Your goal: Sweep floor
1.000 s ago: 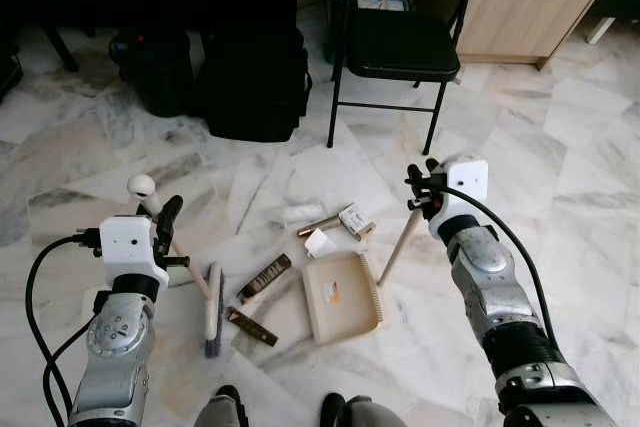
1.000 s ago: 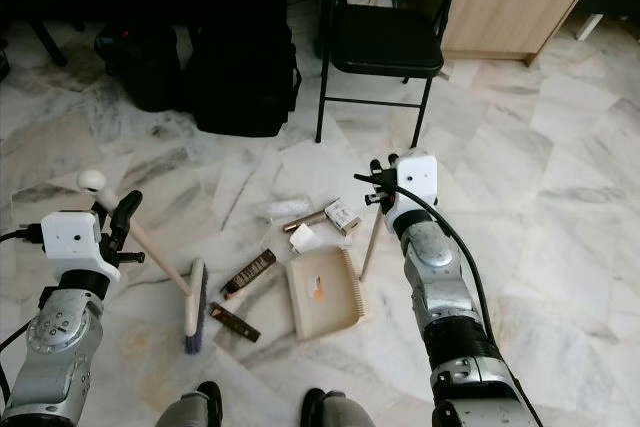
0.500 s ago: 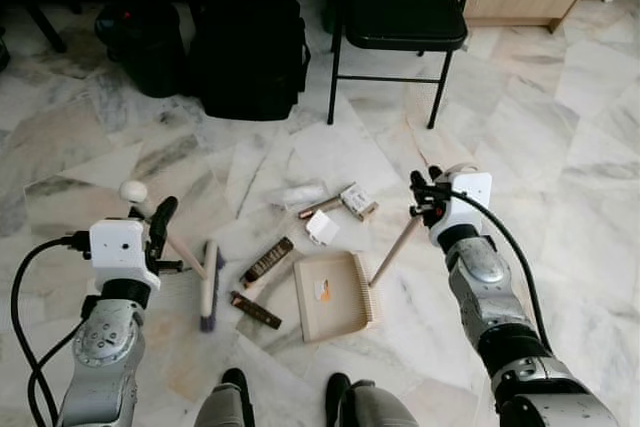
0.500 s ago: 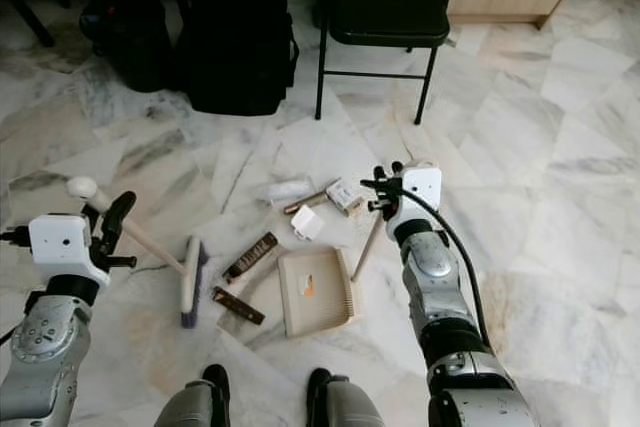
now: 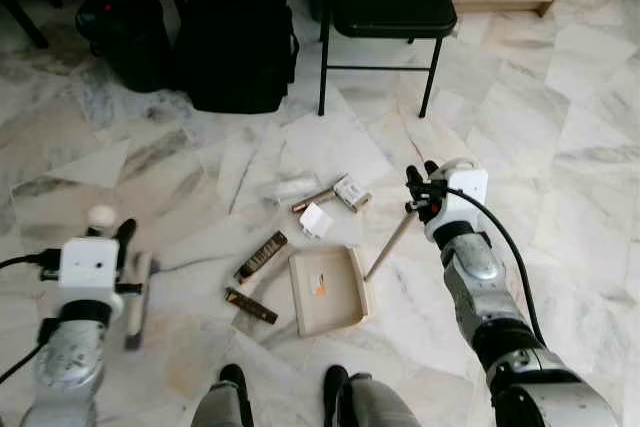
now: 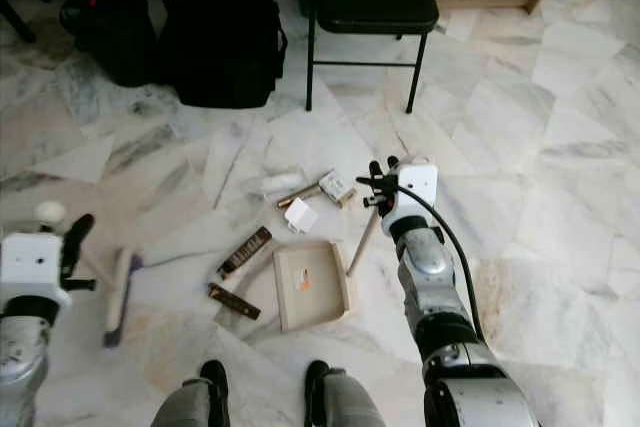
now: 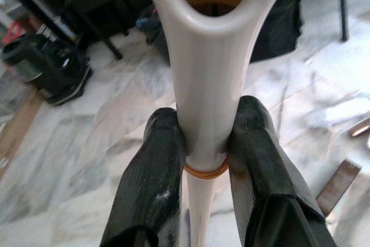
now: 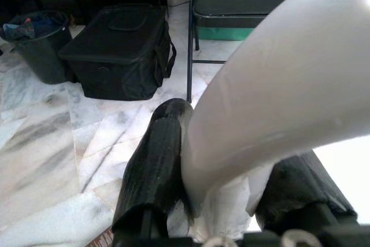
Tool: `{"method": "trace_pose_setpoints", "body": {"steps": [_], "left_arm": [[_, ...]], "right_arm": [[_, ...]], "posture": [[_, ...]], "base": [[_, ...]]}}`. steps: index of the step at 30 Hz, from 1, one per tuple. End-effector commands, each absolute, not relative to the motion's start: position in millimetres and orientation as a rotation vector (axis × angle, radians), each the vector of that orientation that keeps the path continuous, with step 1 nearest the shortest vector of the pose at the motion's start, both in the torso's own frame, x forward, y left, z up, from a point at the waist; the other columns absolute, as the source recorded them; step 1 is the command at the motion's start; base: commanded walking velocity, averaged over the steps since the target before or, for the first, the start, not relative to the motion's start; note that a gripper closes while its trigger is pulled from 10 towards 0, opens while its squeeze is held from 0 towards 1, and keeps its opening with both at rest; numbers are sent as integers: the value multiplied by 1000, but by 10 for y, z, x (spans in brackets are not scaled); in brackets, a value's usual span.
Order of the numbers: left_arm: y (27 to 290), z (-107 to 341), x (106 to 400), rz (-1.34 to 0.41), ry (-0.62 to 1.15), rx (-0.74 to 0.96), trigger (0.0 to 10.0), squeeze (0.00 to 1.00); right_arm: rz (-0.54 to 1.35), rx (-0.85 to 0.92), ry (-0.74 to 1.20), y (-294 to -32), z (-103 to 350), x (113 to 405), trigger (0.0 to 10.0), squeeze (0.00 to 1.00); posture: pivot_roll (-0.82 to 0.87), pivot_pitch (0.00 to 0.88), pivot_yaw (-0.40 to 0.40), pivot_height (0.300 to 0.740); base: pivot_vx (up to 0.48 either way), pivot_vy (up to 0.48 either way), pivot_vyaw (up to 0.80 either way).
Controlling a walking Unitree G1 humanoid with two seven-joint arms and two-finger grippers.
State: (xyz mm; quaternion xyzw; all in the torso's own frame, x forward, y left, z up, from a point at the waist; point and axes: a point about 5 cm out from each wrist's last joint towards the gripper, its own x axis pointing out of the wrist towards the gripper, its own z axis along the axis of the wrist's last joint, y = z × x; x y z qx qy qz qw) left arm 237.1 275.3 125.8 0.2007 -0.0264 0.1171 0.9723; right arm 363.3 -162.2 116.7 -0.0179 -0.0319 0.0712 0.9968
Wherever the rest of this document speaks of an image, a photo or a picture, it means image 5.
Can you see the beige broom with round knob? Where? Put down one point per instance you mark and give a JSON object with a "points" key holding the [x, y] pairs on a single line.
{"points": [[137, 297]]}

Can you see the small white cardboard box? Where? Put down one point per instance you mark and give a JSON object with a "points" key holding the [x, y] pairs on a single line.
{"points": [[352, 193]]}

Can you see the dark brown snack wrapper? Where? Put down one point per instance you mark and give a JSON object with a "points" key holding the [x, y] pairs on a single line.
{"points": [[251, 306]]}

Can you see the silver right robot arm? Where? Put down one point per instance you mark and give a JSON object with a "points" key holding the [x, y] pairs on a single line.
{"points": [[475, 272]]}

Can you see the brown stick wrapper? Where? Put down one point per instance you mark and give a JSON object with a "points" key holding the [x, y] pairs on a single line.
{"points": [[315, 199]]}

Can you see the white paper scrap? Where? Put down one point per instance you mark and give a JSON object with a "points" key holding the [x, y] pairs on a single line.
{"points": [[316, 221]]}

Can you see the white crumpled plastic wrapper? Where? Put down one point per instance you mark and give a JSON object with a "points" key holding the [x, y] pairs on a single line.
{"points": [[293, 189]]}

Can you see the brown patterned snack wrapper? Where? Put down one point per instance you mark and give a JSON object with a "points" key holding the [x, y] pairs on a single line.
{"points": [[261, 257]]}

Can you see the black folding chair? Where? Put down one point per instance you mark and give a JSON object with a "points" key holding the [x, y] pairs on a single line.
{"points": [[390, 2]]}

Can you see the small black bag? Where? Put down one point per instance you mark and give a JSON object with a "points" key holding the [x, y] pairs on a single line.
{"points": [[130, 42]]}

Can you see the large black backpack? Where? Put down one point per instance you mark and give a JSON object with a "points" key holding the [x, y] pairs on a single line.
{"points": [[235, 47]]}

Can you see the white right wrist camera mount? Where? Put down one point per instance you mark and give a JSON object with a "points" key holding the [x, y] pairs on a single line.
{"points": [[468, 187]]}

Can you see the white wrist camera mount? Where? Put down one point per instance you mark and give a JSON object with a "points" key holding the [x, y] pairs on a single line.
{"points": [[468, 187], [88, 265]]}

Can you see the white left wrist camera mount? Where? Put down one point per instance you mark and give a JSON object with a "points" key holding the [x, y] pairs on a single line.
{"points": [[88, 265]]}

